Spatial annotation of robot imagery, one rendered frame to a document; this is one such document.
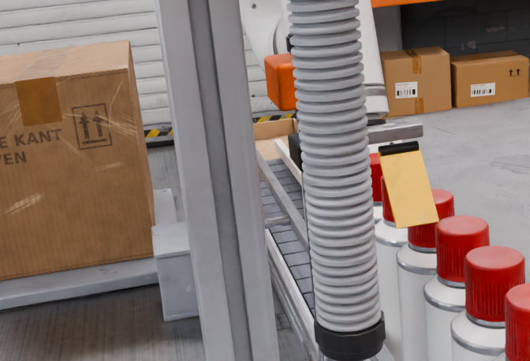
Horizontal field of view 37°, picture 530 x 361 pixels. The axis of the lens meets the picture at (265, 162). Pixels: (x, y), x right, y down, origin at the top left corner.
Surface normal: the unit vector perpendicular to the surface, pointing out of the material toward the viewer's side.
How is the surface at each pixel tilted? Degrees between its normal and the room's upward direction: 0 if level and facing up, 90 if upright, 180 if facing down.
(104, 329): 0
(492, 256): 3
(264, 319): 90
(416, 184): 56
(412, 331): 90
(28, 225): 90
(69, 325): 0
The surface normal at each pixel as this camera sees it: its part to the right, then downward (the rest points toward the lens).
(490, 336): -0.35, -0.51
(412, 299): -0.72, 0.27
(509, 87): 0.04, 0.29
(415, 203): 0.08, -0.32
